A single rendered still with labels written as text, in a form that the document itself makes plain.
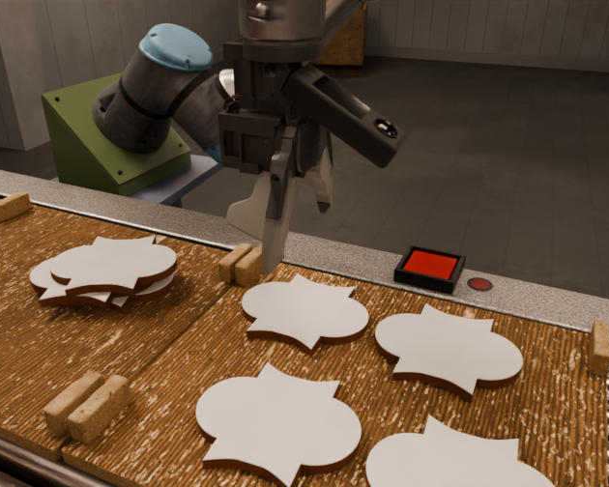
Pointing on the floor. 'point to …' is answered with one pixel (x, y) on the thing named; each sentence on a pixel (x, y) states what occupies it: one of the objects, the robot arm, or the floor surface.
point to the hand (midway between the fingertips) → (304, 243)
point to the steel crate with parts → (345, 47)
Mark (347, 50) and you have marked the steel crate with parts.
